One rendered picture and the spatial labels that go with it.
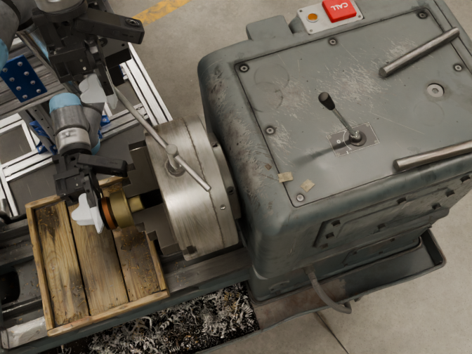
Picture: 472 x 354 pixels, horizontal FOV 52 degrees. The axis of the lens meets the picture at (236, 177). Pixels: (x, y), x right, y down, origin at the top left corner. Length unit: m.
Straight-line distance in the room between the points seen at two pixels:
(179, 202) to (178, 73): 1.72
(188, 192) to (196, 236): 0.10
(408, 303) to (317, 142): 1.37
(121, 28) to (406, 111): 0.58
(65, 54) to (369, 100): 0.59
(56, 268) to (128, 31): 0.71
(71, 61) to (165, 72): 1.81
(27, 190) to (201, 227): 1.37
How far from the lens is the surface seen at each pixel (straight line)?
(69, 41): 0.86
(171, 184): 0.96
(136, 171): 1.07
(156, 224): 1.06
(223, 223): 1.00
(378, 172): 0.96
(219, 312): 1.56
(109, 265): 1.30
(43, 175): 2.26
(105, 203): 1.10
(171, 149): 0.89
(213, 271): 1.27
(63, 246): 1.35
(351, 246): 1.32
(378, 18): 1.18
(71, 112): 1.21
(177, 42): 2.76
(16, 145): 2.38
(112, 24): 0.84
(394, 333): 2.20
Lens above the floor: 2.10
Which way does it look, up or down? 66 degrees down
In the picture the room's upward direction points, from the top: 3 degrees counter-clockwise
